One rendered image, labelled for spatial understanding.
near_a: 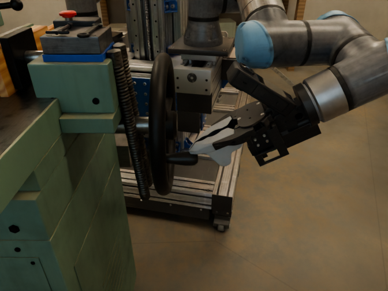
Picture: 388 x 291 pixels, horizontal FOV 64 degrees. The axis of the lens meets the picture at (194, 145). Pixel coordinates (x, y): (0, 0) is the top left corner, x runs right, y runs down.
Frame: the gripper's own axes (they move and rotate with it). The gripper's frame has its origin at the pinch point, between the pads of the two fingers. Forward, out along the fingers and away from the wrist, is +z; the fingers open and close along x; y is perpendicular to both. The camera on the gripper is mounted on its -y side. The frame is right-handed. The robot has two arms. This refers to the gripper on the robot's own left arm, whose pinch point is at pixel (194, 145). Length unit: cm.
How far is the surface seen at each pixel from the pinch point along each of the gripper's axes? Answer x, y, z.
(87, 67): 4.4, -19.3, 9.2
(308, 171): 104, 106, -18
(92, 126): 2.4, -11.0, 14.4
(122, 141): 36.2, 7.2, 30.0
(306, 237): 54, 98, -4
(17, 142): -10.1, -17.6, 17.3
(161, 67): 6.8, -12.9, -0.8
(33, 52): 10.7, -25.7, 19.0
